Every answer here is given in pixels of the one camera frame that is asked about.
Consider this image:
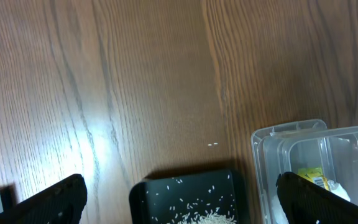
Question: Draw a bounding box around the pile of white rice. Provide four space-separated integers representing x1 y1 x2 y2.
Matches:
146 175 237 224

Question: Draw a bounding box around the yellow snack wrapper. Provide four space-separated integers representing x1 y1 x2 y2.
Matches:
298 167 330 191

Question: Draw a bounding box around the clear plastic bin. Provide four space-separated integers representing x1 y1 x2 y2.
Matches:
268 126 358 223

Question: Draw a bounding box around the black plastic tray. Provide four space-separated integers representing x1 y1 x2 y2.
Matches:
129 169 249 224

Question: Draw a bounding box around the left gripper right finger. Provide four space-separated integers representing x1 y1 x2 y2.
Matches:
276 172 358 224

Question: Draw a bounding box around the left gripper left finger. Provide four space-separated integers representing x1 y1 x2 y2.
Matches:
0 174 88 224

